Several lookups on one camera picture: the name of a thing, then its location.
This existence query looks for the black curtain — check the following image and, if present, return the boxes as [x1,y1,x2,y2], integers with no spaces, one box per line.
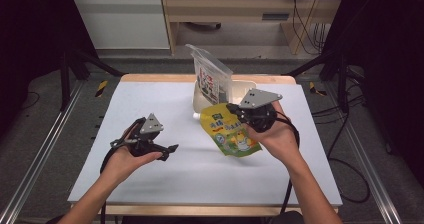
[0,0,100,142]
[328,0,424,188]

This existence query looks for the metal floor rail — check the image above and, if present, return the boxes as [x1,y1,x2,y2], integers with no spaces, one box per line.
[0,79,85,224]
[323,83,404,224]

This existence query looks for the left hand-held gripper cable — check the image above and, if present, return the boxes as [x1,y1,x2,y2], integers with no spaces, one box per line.
[99,118,141,224]

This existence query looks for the right hand-held gripper cable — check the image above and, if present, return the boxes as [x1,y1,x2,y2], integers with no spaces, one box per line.
[273,109,302,224]

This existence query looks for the person's left hand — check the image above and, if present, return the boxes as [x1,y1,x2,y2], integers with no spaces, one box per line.
[101,123,164,186]

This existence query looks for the black metal stand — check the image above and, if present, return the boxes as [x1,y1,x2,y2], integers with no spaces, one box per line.
[59,47,125,112]
[285,47,352,115]

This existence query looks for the light wooden desk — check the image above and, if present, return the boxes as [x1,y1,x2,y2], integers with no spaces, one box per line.
[159,0,348,56]

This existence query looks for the yellow spout pouch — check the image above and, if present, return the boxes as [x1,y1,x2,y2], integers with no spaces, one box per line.
[192,102,263,158]

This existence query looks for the white plastic bin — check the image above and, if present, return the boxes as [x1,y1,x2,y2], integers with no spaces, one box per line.
[192,78,258,119]

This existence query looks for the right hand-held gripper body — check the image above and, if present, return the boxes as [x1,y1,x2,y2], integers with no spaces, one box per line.
[237,87,284,134]

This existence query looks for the white table mat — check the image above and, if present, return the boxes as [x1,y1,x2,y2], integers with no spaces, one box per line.
[67,81,343,207]

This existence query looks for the thin black floor cable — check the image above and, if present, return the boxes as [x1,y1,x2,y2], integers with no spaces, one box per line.
[21,90,41,111]

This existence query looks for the hand-held gripper cable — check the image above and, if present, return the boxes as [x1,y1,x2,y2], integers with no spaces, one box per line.
[273,109,302,224]
[99,118,141,224]

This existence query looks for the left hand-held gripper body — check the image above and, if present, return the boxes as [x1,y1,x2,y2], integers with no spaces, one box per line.
[109,112,165,158]

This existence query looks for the white cabinet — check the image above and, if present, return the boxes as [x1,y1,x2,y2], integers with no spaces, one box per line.
[66,0,171,50]

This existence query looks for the yellow and black tape piece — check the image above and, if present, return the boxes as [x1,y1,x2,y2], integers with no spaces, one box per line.
[95,79,109,98]
[308,81,328,97]

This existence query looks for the person's right hand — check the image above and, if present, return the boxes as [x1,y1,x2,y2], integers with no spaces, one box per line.
[243,100,302,168]

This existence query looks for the clear bag of dark snacks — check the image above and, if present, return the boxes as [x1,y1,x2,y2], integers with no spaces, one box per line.
[185,43,235,107]

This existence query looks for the bundle of hanging black cables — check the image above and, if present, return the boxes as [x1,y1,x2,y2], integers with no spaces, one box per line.
[291,0,332,56]

